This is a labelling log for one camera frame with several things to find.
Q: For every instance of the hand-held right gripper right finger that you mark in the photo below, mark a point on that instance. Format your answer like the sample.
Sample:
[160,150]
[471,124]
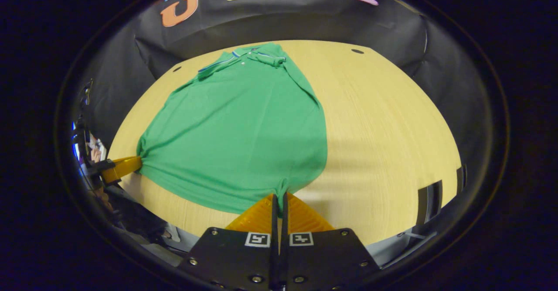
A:
[285,256]

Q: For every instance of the colourful clutter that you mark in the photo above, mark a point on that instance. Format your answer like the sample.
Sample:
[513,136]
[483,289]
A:
[92,142]

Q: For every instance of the black metal frame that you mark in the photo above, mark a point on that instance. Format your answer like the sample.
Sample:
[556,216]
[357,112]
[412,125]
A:
[461,178]
[429,201]

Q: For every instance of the person's dark clothing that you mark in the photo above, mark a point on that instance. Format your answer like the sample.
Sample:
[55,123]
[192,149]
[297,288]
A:
[139,221]

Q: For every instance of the black backdrop cloth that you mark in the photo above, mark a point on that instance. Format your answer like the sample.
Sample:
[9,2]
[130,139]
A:
[283,16]

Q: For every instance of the green T-shirt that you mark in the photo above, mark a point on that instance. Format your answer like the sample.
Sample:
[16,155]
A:
[239,129]

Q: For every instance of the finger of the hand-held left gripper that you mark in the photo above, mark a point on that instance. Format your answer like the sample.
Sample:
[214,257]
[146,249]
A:
[124,167]

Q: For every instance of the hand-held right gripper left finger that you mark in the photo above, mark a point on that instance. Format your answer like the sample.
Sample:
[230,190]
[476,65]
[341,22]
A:
[273,256]

